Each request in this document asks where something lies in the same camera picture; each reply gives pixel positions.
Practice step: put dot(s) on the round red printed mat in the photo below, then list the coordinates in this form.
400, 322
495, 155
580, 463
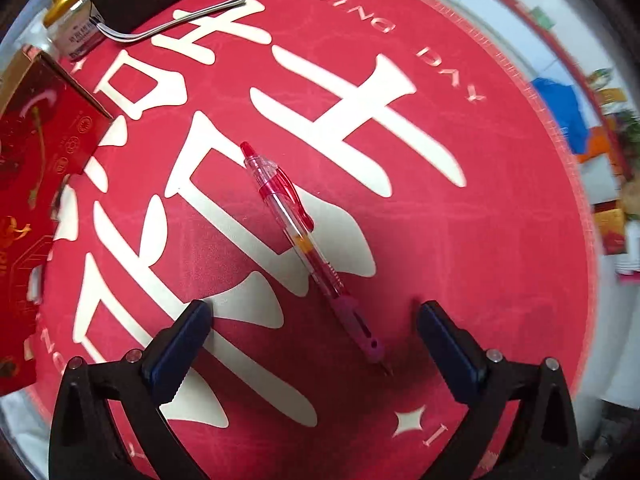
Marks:
450, 260

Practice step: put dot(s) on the glass jar with gold lid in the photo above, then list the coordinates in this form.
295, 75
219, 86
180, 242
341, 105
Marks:
75, 30

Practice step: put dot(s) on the red cardboard gift box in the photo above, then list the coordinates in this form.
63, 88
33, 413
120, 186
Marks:
30, 160

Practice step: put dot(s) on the green small box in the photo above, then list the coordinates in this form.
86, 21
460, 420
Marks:
544, 16

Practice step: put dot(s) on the red pen with pink grip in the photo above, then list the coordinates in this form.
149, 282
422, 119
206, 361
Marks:
300, 230

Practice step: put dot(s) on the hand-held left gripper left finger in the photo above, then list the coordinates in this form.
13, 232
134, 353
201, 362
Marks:
180, 345

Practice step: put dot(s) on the green potted plant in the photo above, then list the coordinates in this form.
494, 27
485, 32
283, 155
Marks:
631, 135

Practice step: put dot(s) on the yellow and red gift box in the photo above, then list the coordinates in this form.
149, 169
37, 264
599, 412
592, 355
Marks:
610, 230

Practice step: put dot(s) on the blue plastic bag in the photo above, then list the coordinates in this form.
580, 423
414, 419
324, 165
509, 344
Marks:
560, 110

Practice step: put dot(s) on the red ledge runner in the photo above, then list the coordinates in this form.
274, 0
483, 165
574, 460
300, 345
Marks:
550, 42

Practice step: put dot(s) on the orange cardboard box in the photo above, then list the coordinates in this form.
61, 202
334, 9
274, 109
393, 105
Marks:
600, 142

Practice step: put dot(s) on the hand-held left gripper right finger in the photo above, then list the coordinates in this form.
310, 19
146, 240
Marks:
450, 350

